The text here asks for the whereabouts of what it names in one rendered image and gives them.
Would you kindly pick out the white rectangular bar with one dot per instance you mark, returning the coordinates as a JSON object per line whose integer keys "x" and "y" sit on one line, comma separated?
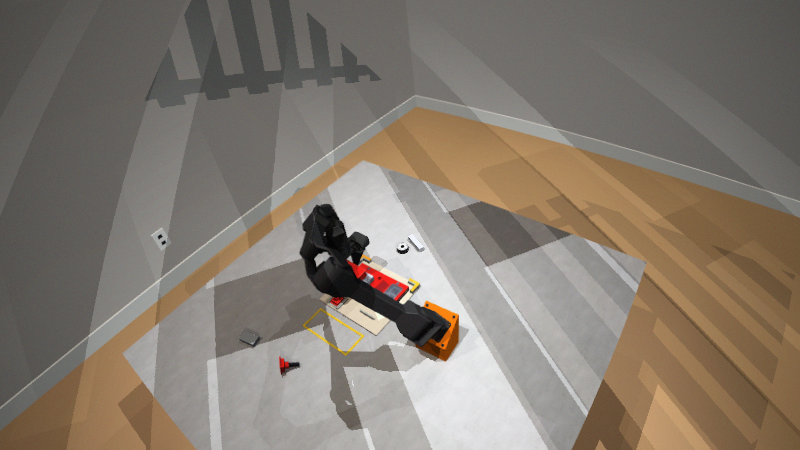
{"x": 416, "y": 243}

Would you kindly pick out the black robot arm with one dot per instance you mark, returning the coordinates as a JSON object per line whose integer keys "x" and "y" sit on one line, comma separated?
{"x": 337, "y": 279}

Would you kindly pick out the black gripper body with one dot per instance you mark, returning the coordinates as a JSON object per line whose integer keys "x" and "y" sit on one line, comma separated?
{"x": 354, "y": 242}

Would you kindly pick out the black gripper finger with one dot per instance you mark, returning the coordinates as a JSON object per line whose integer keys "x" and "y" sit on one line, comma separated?
{"x": 356, "y": 256}

